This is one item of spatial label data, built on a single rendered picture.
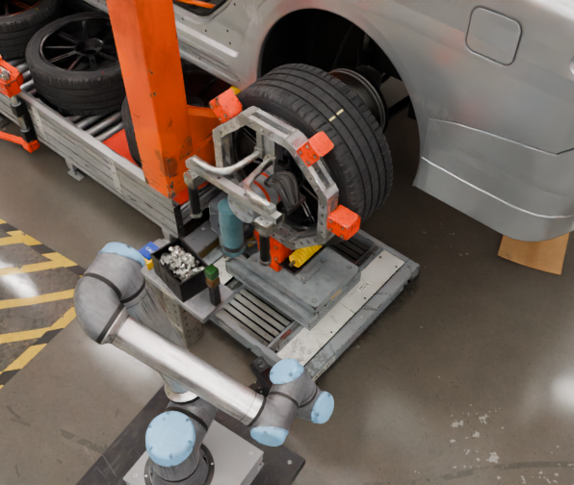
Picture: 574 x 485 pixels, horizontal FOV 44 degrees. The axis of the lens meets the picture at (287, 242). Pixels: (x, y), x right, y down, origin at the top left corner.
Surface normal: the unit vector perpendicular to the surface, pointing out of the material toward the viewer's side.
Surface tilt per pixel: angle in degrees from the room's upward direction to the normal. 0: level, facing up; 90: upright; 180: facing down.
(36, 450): 0
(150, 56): 90
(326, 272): 0
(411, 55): 90
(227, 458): 1
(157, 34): 90
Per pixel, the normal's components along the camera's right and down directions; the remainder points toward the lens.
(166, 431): -0.03, -0.58
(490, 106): -0.66, 0.57
